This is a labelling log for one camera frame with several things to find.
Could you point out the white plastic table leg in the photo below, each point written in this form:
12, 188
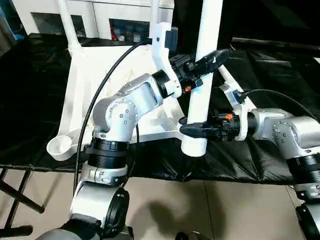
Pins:
155, 11
230, 80
207, 30
68, 25

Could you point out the white plastic table top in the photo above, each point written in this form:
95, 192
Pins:
75, 100

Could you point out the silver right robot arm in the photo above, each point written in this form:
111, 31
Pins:
287, 130

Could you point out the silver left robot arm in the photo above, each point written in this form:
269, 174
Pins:
120, 115

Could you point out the black table mat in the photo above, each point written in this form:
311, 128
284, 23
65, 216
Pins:
262, 70

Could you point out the white flat board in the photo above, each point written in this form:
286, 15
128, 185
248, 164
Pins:
317, 60

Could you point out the white glass-door cabinet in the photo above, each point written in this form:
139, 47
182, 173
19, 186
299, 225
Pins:
100, 12

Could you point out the black folding stand frame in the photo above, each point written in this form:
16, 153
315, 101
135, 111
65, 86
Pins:
17, 197

